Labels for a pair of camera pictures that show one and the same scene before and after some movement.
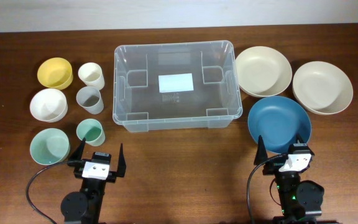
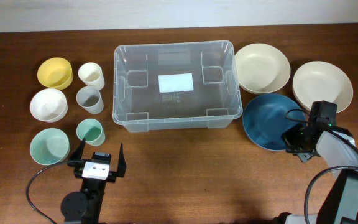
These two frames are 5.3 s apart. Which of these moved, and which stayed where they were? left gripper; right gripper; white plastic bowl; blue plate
Moved: blue plate; right gripper
Stayed: white plastic bowl; left gripper
